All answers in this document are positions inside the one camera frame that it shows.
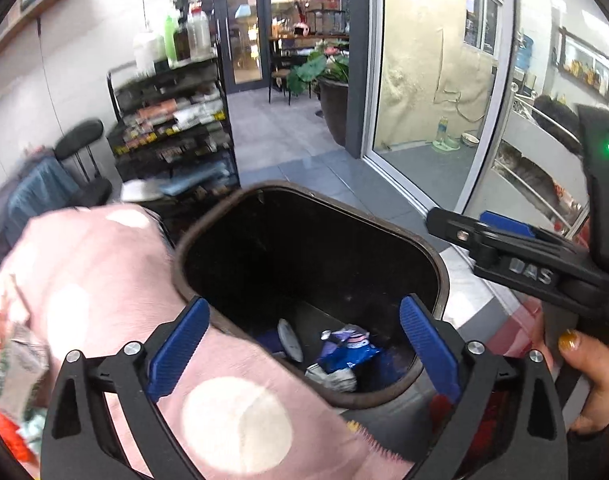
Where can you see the black chair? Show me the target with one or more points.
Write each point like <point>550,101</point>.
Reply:
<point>79,135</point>

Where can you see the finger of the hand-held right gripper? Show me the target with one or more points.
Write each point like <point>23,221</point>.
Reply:
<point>457,234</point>
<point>506,223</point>

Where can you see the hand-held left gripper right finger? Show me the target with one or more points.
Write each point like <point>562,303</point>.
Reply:
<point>429,350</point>

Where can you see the framed wall picture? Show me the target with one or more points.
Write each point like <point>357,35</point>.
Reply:
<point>584,62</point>

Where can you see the dark bottle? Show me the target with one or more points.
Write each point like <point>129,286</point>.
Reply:
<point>183,40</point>

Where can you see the blue water jug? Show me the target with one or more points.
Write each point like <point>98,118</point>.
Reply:
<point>523,52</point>

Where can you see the large potted plant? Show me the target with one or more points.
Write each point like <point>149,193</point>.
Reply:
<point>334,110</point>

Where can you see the black mesh rack cart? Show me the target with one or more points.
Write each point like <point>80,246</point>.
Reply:
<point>174,125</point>

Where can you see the blue packet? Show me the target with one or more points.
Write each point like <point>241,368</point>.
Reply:
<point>194,180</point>

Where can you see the red wrapper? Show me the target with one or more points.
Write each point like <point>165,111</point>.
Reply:
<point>4,440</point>

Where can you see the printed snack wrapper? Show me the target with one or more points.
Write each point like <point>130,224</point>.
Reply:
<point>19,375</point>

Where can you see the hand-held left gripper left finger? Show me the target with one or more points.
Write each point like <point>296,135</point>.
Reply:
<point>179,350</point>

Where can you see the pet water feeder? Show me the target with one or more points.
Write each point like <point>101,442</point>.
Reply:
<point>443,137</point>

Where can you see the glass sliding door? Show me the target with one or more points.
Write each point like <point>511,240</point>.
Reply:
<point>419,60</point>

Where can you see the wooden stool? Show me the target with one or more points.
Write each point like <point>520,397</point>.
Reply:
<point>277,80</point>

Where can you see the white crumpled wrapper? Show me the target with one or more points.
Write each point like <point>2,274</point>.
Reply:
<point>334,377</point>

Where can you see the wooden wall shelf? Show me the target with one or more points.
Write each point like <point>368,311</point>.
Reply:
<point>34,2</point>

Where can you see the glass double door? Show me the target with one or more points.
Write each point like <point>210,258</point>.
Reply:
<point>244,35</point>

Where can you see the person's right forearm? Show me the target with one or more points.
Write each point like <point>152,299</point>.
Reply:
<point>596,457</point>

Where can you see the clear bottle with red cap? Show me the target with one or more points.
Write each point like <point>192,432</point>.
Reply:
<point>199,30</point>

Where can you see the pendant lamp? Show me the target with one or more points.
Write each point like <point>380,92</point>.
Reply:
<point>242,11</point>

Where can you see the white plastic lid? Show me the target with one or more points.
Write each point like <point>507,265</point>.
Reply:
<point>289,340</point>

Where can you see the dark brown trash bin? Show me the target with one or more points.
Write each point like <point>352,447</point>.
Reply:
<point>304,250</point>

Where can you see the blue snack wrapper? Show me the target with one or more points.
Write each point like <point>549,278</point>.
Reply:
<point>349,350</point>

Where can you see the pet bowl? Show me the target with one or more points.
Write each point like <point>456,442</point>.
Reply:
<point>469,139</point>

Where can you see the white paper sheet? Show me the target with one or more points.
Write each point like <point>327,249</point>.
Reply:
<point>139,190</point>

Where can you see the person's right hand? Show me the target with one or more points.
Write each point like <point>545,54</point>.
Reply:
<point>604,375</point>

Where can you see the pink polka dot blanket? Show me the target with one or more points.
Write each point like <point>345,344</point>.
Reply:
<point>109,280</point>

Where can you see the green bottle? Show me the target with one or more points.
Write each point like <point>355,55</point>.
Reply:
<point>171,42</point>

